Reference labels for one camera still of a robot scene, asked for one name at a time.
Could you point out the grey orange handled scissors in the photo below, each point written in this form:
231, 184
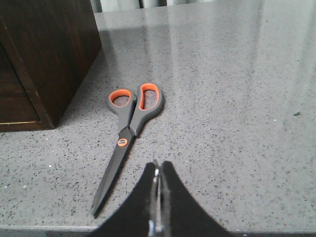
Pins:
132, 115

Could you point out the grey curtain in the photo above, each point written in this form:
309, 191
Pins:
117, 5

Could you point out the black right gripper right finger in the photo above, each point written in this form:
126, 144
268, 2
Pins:
182, 214

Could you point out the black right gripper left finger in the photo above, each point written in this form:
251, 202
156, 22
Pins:
131, 219

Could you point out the dark wooden drawer cabinet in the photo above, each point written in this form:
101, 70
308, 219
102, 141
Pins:
51, 44

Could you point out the dark wooden drawer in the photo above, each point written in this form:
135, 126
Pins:
15, 105

